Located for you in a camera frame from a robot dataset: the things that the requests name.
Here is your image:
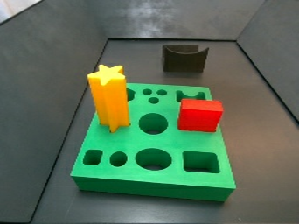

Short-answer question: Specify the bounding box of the black curved cradle stand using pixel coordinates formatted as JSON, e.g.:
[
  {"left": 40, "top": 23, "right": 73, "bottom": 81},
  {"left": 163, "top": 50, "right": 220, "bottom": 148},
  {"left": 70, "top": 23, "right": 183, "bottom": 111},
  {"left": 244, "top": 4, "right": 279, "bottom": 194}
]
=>
[{"left": 163, "top": 45, "right": 209, "bottom": 73}]

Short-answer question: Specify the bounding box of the green foam shape-sorter board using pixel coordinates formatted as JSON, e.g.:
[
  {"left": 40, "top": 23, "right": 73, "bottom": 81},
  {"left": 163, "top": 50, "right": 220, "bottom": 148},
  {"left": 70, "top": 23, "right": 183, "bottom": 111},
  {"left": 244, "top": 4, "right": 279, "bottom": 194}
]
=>
[{"left": 70, "top": 83, "right": 236, "bottom": 201}]

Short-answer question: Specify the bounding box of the red rectangular block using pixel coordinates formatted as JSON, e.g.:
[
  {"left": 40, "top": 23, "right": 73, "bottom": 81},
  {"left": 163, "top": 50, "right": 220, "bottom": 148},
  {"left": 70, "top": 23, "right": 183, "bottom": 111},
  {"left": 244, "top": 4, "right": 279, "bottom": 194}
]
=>
[{"left": 177, "top": 99, "right": 224, "bottom": 132}]

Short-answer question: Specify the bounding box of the yellow star prism block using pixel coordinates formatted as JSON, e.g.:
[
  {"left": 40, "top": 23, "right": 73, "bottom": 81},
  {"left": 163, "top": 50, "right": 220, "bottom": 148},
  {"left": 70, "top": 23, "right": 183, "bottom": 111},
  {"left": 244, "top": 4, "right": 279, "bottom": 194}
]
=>
[{"left": 88, "top": 65, "right": 129, "bottom": 132}]

